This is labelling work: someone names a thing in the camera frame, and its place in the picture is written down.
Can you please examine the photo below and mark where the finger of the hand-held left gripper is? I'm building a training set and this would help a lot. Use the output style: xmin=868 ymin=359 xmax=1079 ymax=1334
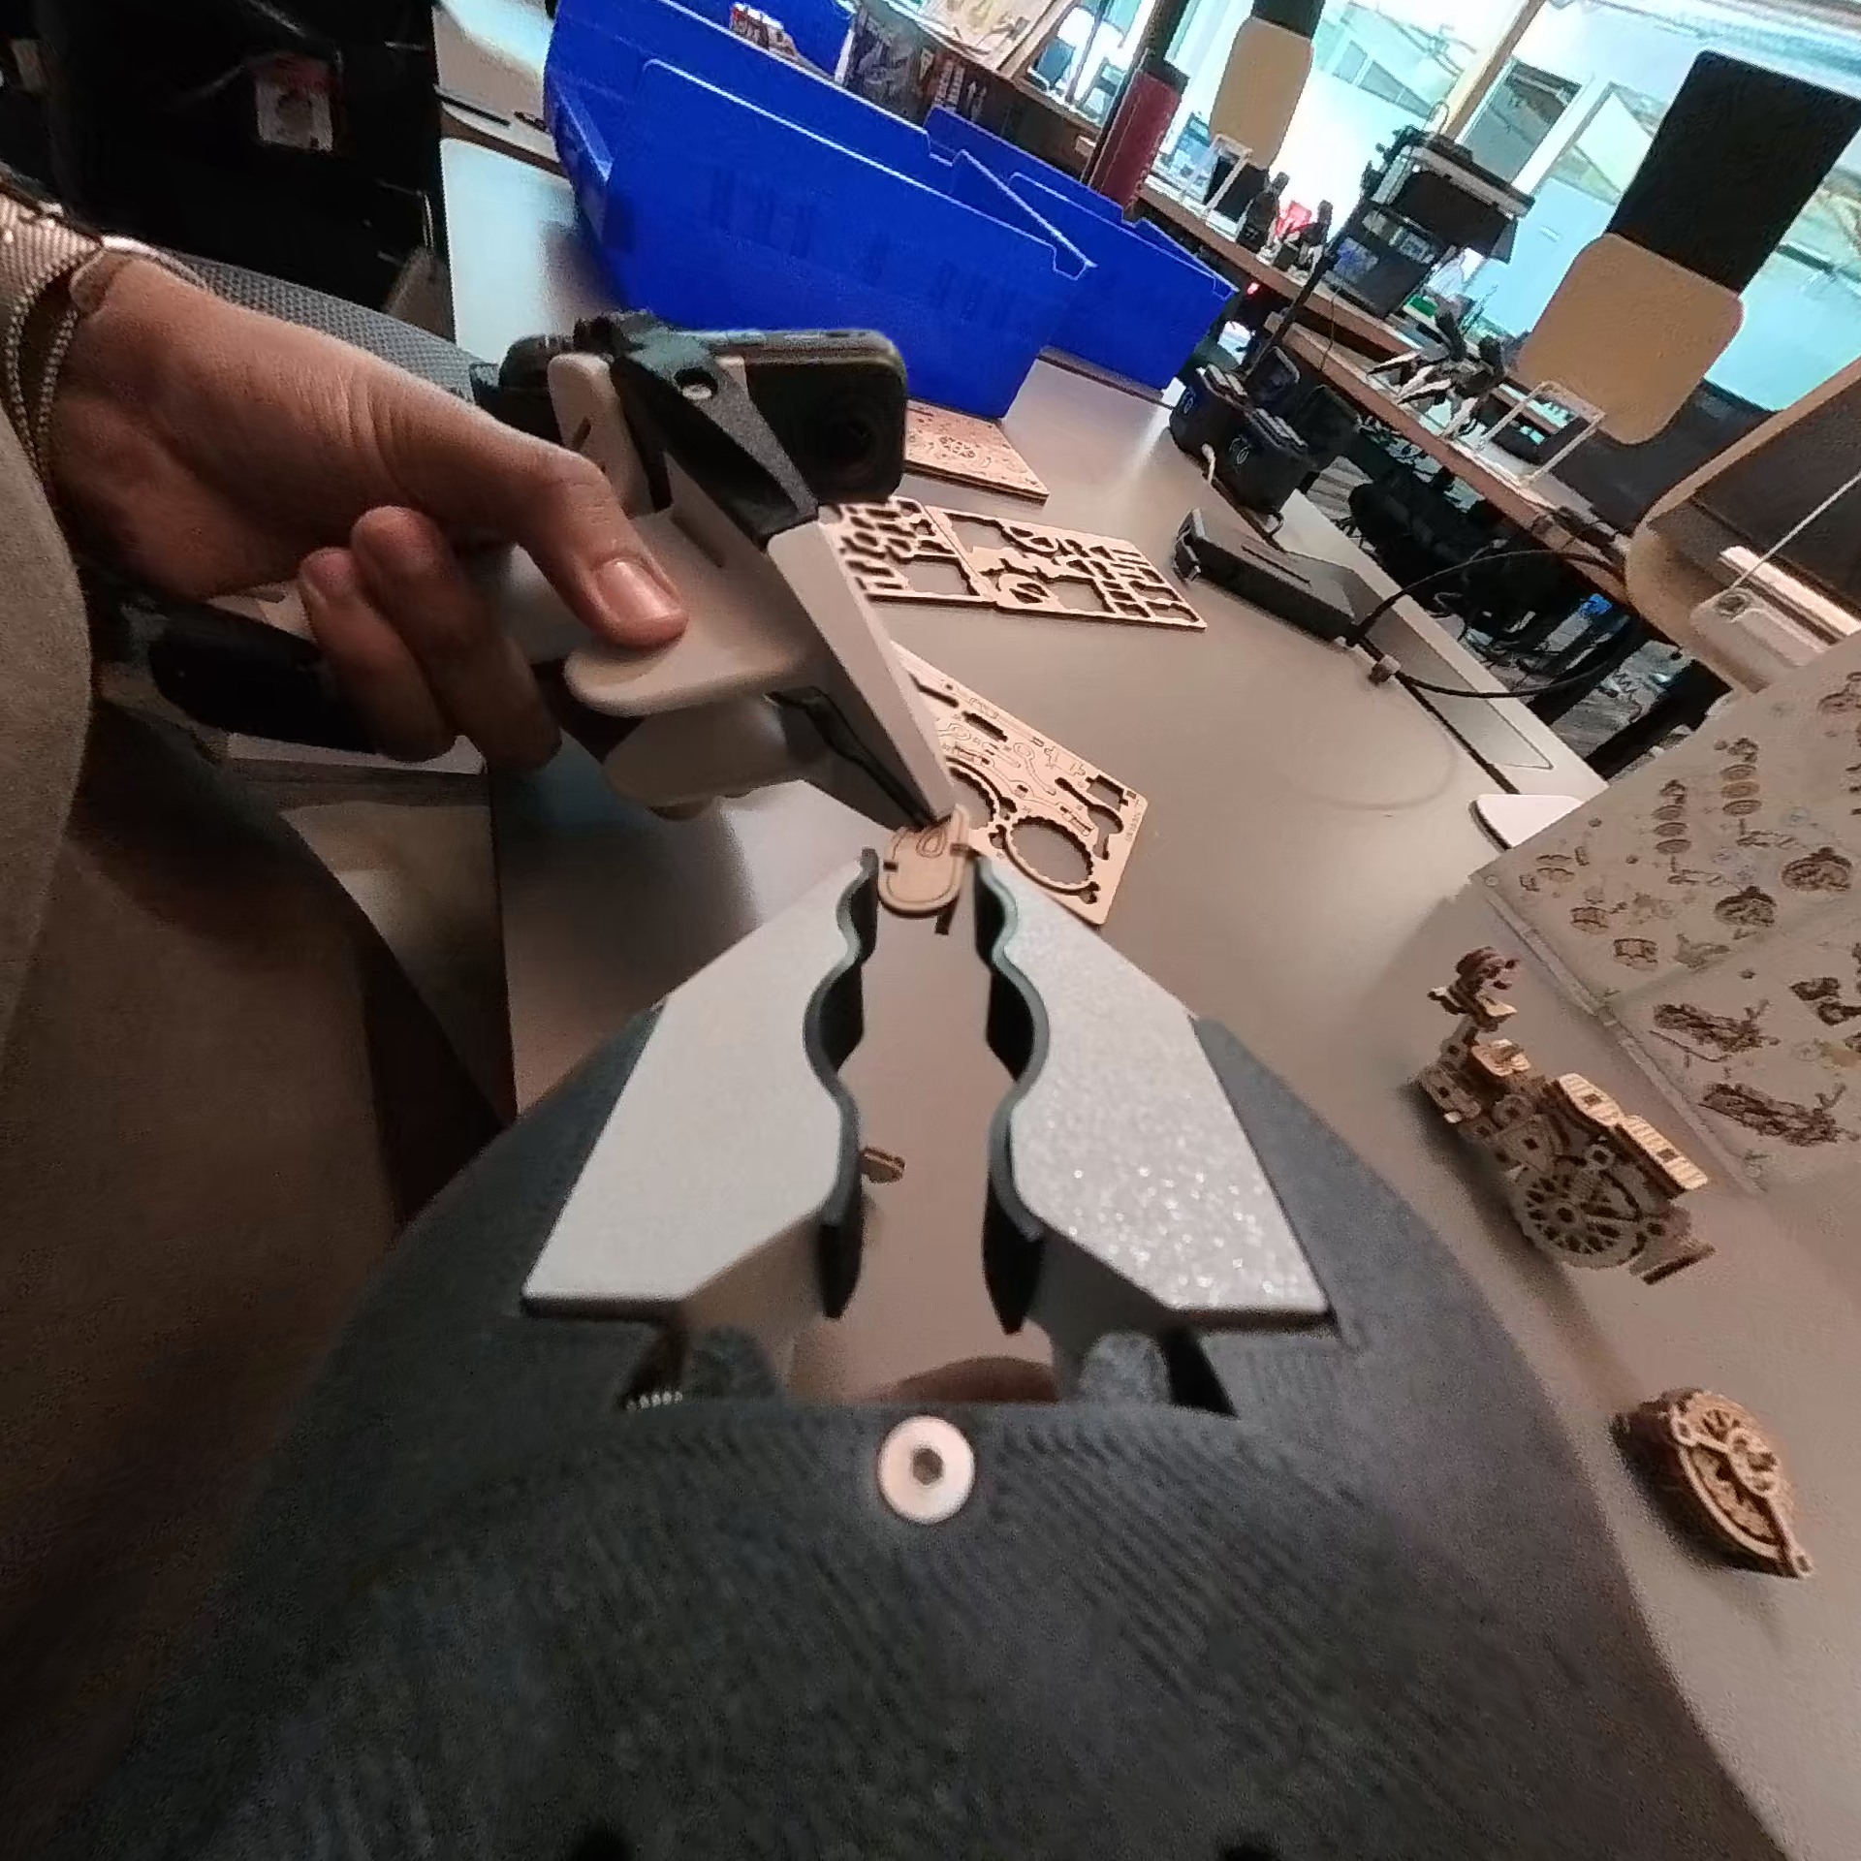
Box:
xmin=761 ymin=524 xmax=964 ymax=834

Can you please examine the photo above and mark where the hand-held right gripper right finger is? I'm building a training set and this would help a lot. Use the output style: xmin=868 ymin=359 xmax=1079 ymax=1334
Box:
xmin=970 ymin=857 xmax=1339 ymax=1377

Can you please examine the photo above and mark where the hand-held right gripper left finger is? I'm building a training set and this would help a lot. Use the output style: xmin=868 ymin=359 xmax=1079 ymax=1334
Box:
xmin=519 ymin=857 xmax=895 ymax=1327

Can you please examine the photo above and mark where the small oval wooden assembly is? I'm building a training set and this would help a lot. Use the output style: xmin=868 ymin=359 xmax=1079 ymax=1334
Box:
xmin=875 ymin=811 xmax=972 ymax=921

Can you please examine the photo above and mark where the person's left forearm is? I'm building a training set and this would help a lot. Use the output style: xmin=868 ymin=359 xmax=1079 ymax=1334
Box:
xmin=0 ymin=167 xmax=205 ymax=483

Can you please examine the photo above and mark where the grey desk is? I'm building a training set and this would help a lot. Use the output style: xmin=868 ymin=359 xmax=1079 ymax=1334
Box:
xmin=435 ymin=138 xmax=1861 ymax=1861

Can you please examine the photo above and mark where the black and beige desk divider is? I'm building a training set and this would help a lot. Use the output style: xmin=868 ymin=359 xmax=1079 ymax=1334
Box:
xmin=1209 ymin=0 xmax=1321 ymax=148
xmin=1517 ymin=51 xmax=1861 ymax=446

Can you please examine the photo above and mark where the person's left hand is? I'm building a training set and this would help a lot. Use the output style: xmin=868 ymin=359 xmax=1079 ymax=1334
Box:
xmin=49 ymin=262 xmax=687 ymax=774

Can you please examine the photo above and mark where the wooden sheet with round holes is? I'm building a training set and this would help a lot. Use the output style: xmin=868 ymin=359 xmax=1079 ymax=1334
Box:
xmin=889 ymin=644 xmax=1151 ymax=929

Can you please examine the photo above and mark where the blue plastic bin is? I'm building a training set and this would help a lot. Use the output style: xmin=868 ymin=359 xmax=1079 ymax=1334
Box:
xmin=926 ymin=105 xmax=1240 ymax=398
xmin=540 ymin=0 xmax=1094 ymax=419

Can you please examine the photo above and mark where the small wooden puzzle sheet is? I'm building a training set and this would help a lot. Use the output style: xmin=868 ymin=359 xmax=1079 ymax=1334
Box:
xmin=900 ymin=400 xmax=1052 ymax=507

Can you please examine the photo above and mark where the wooden sheet with square cutouts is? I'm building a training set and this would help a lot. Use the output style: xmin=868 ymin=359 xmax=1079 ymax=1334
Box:
xmin=819 ymin=491 xmax=1211 ymax=638

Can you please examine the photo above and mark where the grey office chair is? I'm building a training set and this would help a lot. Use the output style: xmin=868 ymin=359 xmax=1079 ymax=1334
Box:
xmin=174 ymin=251 xmax=495 ymax=398

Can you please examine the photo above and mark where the printed cardboard box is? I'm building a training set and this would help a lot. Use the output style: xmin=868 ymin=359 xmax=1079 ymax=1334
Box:
xmin=842 ymin=0 xmax=1048 ymax=131

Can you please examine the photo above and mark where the wooden motorcycle model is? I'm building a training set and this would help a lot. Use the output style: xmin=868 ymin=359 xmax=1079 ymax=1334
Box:
xmin=1416 ymin=945 xmax=1715 ymax=1286

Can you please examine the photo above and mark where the black power adapter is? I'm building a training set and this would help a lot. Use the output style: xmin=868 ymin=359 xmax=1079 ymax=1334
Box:
xmin=1174 ymin=509 xmax=1401 ymax=646

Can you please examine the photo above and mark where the black equipment case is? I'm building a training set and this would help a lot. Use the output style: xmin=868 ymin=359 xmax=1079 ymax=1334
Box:
xmin=1166 ymin=346 xmax=1360 ymax=514

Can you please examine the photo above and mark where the person's brown clothing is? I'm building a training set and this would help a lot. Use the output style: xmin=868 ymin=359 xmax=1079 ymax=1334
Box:
xmin=0 ymin=421 xmax=517 ymax=1861

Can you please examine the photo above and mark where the printed instruction booklet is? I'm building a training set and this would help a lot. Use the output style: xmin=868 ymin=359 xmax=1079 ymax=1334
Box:
xmin=1470 ymin=640 xmax=1861 ymax=1187

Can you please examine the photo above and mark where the wooden gear assembly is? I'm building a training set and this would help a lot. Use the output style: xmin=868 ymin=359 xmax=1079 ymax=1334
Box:
xmin=1610 ymin=1389 xmax=1815 ymax=1582

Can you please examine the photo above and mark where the black electronic equipment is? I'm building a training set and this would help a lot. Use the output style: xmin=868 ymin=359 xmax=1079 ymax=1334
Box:
xmin=1329 ymin=131 xmax=1529 ymax=315

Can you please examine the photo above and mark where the black cable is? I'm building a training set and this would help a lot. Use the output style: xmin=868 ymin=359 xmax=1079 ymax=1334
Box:
xmin=1342 ymin=538 xmax=1629 ymax=687

